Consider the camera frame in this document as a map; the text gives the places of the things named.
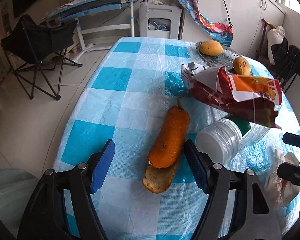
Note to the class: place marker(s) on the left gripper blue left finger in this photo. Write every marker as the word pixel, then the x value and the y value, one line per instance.
pixel 99 164

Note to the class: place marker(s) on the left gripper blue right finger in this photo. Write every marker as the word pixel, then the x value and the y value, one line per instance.
pixel 200 164

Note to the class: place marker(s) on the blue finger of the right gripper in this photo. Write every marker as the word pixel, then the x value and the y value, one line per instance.
pixel 291 139
pixel 289 172

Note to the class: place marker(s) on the cream plastic bag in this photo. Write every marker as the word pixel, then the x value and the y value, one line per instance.
pixel 280 191

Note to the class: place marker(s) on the clear plastic bottle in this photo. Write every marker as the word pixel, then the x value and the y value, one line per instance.
pixel 224 138

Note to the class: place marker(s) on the red snack bag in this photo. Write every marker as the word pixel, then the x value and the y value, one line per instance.
pixel 251 98

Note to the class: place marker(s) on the blue checkered plastic tablecloth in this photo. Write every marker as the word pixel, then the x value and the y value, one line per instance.
pixel 126 100

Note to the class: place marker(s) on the chair with dark clothes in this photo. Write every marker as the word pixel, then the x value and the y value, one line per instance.
pixel 282 59

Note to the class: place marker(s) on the brown round fruit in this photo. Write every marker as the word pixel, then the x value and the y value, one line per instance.
pixel 241 66

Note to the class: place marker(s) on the glass fruit plate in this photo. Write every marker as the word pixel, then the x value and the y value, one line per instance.
pixel 225 59

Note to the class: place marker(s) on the yellow mango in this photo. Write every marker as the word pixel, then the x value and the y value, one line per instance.
pixel 211 48

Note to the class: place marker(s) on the black folding camp chair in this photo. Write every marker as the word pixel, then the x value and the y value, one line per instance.
pixel 42 49

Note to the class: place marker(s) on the colorful kite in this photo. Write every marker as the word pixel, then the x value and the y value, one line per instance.
pixel 221 32

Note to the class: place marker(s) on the white cabinet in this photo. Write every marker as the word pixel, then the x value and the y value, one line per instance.
pixel 246 17

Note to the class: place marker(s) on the white folding step stool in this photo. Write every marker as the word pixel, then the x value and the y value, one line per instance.
pixel 159 21

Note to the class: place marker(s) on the blue glass desk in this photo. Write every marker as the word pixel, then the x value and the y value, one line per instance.
pixel 75 11

